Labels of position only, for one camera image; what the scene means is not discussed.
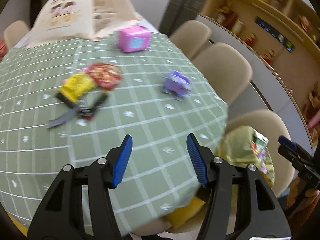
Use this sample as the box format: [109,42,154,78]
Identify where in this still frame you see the yellow snack wrapper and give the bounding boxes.
[57,72,97,103]

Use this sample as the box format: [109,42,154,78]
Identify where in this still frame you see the green white drink carton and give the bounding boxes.
[251,132,268,160]

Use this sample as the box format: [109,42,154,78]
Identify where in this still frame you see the yellow green trash bag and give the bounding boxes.
[215,126,275,186]

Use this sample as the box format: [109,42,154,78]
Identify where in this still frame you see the right hand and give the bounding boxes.
[286,177,319,217]

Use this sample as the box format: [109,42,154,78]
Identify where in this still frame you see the yellow seat cushion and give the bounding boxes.
[165,196,206,229]

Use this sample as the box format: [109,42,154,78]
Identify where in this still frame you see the beige chair middle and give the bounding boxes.
[193,43,253,106]

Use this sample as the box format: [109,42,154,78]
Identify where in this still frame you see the black power strip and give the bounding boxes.
[255,17,295,52]

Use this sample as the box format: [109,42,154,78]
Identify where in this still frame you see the black scissors keys bundle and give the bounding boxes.
[47,92,108,129]

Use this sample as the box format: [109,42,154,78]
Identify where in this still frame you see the green checked tablecloth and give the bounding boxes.
[1,34,228,234]

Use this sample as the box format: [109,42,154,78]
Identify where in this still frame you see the purple toy stroller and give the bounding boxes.
[162,70,191,101]

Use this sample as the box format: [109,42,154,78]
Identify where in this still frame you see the red gift box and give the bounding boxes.
[216,2,238,30]

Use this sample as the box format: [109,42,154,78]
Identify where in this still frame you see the pink toy box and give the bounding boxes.
[118,25,151,53]

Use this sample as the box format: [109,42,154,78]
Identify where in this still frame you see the beige chair left far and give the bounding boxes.
[3,20,30,50]

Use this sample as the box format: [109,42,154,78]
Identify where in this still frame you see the beige mesh food cover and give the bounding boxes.
[27,0,142,48]

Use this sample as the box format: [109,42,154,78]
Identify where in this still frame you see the wooden wall shelf unit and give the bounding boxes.
[197,0,319,151]

